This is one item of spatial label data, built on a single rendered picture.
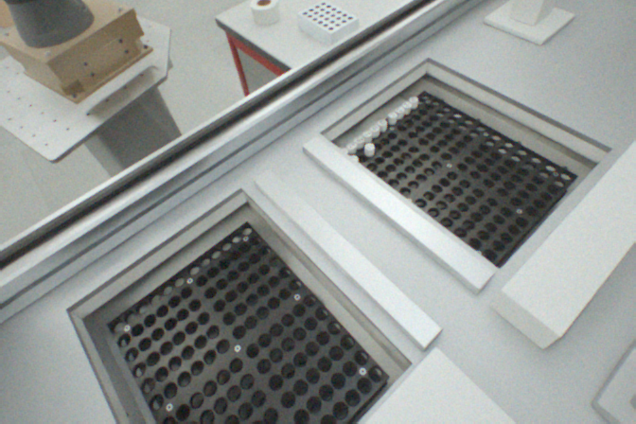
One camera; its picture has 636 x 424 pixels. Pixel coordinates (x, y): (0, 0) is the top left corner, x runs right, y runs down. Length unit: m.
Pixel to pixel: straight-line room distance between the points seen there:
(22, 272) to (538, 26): 0.67
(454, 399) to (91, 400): 0.28
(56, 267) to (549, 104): 0.56
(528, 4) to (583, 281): 0.40
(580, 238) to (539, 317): 0.08
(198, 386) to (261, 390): 0.06
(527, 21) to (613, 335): 0.42
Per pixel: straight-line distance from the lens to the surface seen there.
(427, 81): 0.63
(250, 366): 0.40
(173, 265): 0.54
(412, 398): 0.33
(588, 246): 0.38
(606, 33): 0.69
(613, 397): 0.37
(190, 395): 0.41
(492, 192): 0.49
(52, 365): 0.43
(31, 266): 0.43
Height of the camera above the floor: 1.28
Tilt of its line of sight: 52 degrees down
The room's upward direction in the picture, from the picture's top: 9 degrees counter-clockwise
